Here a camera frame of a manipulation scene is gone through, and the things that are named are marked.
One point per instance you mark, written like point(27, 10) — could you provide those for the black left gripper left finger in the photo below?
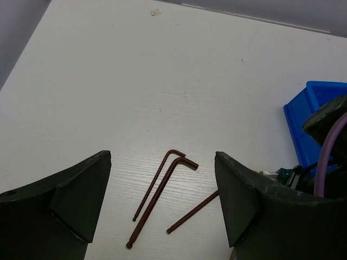
point(55, 217)

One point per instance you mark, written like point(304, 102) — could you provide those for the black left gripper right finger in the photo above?
point(268, 220)

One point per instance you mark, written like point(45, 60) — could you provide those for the brown hex key medium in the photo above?
point(192, 212)

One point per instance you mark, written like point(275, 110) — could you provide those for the blue plastic divided bin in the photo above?
point(311, 114)

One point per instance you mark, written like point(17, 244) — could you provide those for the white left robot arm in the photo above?
point(56, 217)

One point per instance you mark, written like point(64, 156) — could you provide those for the brown hex key large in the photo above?
point(181, 160)

